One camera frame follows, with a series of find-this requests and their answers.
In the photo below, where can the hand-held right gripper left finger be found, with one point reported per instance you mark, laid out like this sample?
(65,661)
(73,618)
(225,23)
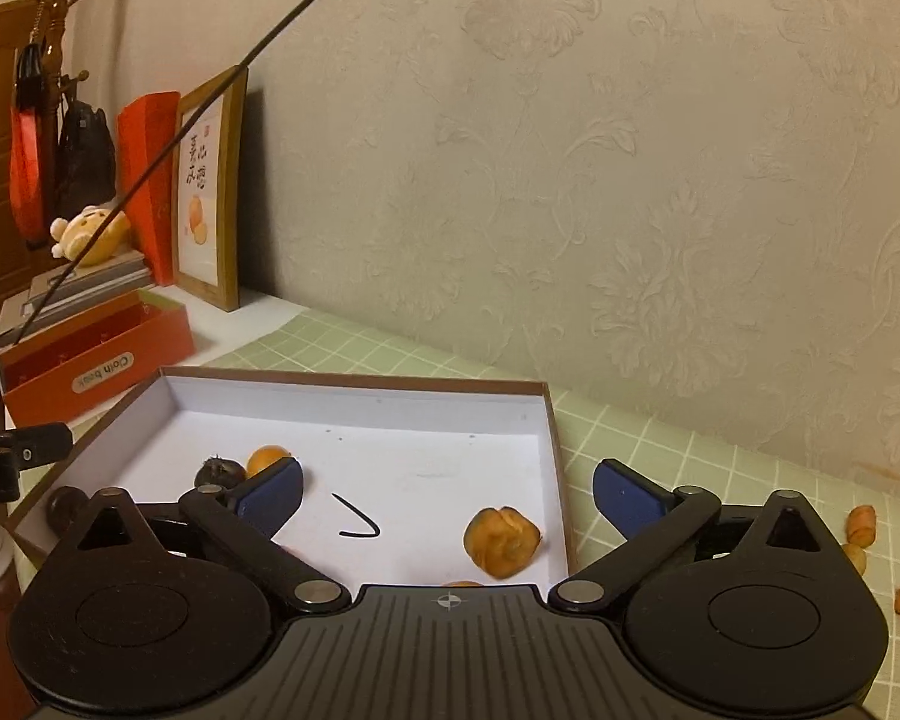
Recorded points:
(277,491)

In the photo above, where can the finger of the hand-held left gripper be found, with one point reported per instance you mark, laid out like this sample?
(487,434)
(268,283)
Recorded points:
(37,442)

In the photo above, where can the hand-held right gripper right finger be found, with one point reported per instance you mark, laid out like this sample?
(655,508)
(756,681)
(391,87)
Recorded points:
(626,495)

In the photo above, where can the dark brown round fruit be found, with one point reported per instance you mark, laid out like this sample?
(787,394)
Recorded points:
(64,510)
(217,472)

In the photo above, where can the shrivelled mottled mandarin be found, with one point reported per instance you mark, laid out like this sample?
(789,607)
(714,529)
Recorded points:
(501,540)

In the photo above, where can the brown box with white inside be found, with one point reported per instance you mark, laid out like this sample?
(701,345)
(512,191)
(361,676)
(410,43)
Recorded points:
(420,450)

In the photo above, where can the small tan round fruit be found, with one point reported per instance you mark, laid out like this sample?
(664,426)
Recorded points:
(855,556)

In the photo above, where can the green grid tablecloth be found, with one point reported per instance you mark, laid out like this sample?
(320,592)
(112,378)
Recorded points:
(645,435)

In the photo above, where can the orange-red open box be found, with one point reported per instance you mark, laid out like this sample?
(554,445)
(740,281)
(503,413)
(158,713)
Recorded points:
(120,367)

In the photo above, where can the grey large book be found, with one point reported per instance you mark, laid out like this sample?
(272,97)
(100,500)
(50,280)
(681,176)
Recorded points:
(45,319)

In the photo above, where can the grey thin book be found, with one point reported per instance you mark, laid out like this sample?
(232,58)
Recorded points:
(97,274)

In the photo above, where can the plush toy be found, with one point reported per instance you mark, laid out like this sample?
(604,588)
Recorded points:
(94,236)

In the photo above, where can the red hanging bag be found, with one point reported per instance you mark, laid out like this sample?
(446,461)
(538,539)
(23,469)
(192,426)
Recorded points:
(26,165)

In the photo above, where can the black hanging bag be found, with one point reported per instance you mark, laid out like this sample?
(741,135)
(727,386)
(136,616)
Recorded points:
(82,157)

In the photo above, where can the red paper bag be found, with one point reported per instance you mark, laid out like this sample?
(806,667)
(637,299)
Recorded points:
(150,165)

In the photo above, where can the black hanging pouch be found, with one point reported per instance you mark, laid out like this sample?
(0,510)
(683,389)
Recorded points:
(30,75)

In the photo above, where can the wooden coat rack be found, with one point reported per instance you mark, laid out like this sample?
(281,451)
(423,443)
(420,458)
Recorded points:
(58,7)

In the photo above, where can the wooden picture frame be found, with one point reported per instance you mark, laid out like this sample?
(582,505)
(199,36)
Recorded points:
(202,240)

